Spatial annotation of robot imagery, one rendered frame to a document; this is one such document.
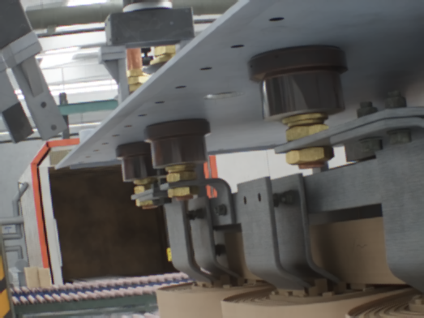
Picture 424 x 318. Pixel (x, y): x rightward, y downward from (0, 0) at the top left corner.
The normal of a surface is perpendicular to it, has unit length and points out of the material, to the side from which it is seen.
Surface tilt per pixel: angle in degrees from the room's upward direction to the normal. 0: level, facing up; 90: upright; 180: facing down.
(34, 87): 124
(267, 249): 90
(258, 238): 90
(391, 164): 90
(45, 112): 97
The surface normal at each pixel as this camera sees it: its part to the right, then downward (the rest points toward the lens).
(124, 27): 0.29, -0.11
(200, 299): -0.59, 0.01
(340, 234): -0.95, 0.09
